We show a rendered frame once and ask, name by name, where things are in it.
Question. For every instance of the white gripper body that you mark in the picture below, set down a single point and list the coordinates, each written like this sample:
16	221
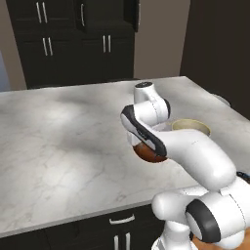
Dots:
161	126

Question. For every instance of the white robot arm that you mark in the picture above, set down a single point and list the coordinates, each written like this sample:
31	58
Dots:
201	156

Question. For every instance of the dark tall cabinet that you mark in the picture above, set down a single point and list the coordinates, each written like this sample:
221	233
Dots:
218	49

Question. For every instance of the black cabinet run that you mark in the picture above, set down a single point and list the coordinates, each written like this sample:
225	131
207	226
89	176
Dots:
71	62

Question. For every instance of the black cabinet door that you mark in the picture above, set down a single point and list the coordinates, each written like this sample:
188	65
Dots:
84	243
141	237

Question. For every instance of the beige bowl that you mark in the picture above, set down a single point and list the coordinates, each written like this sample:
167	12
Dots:
190	125

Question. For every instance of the brown bowl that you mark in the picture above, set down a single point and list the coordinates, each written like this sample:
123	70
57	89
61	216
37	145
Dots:
148	155

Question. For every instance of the black drawer front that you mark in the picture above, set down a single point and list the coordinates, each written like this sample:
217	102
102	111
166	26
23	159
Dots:
88	226

